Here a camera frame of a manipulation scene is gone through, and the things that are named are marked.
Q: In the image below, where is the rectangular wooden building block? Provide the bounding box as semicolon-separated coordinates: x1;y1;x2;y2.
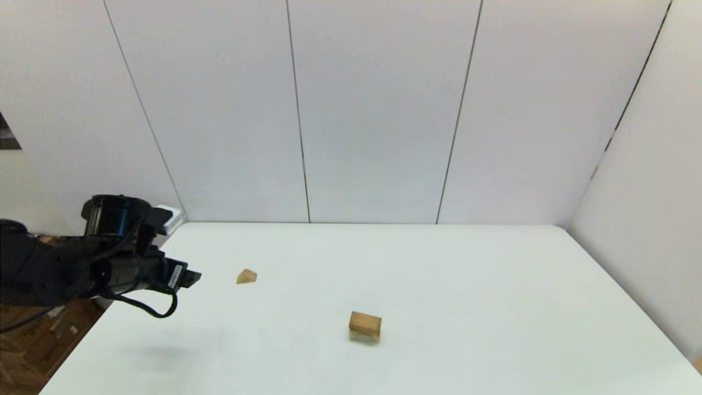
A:
349;311;383;336

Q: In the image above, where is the large cardboard box with labels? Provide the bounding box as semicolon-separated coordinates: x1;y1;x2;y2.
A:
0;299;105;379

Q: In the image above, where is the small plain cardboard box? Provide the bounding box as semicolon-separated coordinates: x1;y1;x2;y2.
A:
0;335;47;393

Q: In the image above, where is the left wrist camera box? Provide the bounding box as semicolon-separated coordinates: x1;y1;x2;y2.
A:
144;205;185;238

